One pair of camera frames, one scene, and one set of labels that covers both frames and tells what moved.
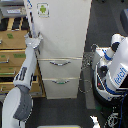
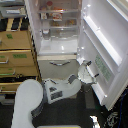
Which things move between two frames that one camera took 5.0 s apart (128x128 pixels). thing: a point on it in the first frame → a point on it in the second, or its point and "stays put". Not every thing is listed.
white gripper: (35, 40) → (86, 75)
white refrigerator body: (62, 26) stays put
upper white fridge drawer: (61, 68) stays put
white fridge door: (62, 25) → (103, 42)
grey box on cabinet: (13, 11) stays put
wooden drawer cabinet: (13, 30) stays put
